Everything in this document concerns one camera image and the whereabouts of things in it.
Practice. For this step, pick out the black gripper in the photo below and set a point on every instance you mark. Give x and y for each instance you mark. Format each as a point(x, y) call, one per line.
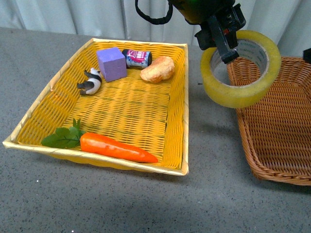
point(219, 21)

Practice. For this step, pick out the yellow tape roll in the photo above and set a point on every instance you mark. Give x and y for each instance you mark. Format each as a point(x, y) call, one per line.
point(255, 47)

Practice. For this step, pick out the brown wicker basket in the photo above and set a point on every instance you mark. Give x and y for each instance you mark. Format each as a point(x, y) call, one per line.
point(276, 131)

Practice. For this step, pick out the yellow woven basket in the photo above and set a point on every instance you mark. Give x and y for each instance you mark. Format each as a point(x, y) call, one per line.
point(151, 116)

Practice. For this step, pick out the toy bread croissant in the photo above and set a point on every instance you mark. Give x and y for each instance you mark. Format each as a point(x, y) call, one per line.
point(162, 68)

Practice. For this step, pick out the grey-white curtain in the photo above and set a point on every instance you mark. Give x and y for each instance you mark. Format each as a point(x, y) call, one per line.
point(286, 22)

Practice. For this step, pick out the small printed can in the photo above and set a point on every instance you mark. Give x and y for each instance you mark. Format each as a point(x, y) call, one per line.
point(137, 58)

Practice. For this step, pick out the purple foam cube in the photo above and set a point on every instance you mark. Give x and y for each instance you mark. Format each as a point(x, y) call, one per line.
point(112, 64)

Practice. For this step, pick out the panda figurine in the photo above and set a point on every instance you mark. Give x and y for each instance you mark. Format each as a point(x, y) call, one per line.
point(92, 85)

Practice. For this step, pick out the orange toy carrot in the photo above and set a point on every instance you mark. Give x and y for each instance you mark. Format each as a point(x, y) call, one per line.
point(73, 136)

